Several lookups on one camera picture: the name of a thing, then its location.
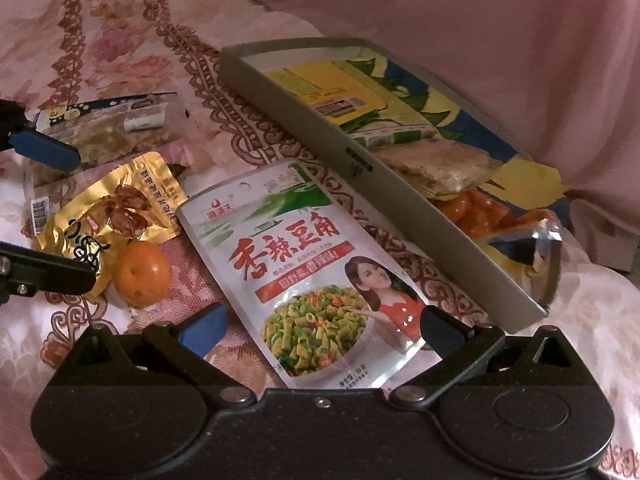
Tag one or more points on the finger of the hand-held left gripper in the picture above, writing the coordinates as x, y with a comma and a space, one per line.
45, 272
45, 152

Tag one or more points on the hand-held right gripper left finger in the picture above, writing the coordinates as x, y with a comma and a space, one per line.
205, 332

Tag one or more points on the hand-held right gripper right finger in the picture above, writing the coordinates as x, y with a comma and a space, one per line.
440, 332

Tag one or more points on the clear cracker packet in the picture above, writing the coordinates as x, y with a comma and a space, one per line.
115, 132
42, 200

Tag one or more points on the small orange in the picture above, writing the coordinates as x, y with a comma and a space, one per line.
142, 275

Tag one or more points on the gold foil snack packet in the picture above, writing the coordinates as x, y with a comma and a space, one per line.
125, 200

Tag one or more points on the white green bean snack pouch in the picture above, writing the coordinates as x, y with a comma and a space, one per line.
290, 260

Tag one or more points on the orange red snack packet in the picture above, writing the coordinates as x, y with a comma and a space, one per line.
475, 212

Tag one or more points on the brown crispbread packet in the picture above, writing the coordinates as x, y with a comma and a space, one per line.
435, 165

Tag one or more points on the green stick snack packet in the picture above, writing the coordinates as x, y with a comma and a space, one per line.
395, 136

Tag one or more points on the grey cardboard box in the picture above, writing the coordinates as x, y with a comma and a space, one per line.
310, 145

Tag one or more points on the pink cloth drape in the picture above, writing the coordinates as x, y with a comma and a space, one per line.
475, 35

